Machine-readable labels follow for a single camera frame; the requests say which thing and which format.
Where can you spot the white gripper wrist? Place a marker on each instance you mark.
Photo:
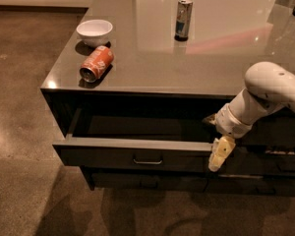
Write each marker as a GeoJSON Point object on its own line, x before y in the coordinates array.
{"type": "Point", "coordinates": [230, 123]}

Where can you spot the drawer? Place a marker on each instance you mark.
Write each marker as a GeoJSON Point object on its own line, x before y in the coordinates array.
{"type": "Point", "coordinates": [91, 170]}
{"type": "Point", "coordinates": [135, 143]}
{"type": "Point", "coordinates": [276, 130]}
{"type": "Point", "coordinates": [151, 182]}
{"type": "Point", "coordinates": [266, 186]}
{"type": "Point", "coordinates": [241, 162]}

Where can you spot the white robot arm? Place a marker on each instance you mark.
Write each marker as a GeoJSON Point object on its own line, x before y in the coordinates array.
{"type": "Point", "coordinates": [268, 88]}

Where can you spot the dark grey drawer cabinet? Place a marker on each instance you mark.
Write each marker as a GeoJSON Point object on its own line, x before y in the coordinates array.
{"type": "Point", "coordinates": [153, 75]}

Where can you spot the silver blue energy drink can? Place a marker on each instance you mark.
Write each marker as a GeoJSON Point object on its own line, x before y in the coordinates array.
{"type": "Point", "coordinates": [183, 19]}

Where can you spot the orange soda can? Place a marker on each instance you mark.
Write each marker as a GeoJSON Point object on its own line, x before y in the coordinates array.
{"type": "Point", "coordinates": [96, 64]}

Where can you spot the white bowl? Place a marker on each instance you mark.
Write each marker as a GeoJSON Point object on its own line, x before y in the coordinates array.
{"type": "Point", "coordinates": [94, 33]}

